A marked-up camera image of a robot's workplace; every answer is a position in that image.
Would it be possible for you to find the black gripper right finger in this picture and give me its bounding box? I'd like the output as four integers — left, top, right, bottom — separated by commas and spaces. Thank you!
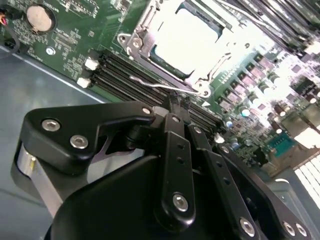
181, 96, 314, 240

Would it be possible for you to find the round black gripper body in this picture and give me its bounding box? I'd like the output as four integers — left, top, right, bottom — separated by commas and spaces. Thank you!
43, 156, 240, 240

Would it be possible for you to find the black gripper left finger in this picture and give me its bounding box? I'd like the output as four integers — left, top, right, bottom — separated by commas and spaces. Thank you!
10, 92, 196, 227

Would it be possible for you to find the thin wire locking lever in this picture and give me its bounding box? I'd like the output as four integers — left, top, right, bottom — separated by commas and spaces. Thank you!
128, 74, 210, 97

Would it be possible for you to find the metal socket cover frame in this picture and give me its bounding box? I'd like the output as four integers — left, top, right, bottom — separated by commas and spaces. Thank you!
134, 0, 252, 87

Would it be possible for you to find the silver CPU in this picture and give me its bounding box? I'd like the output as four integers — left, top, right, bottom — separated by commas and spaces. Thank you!
149, 4, 226, 78

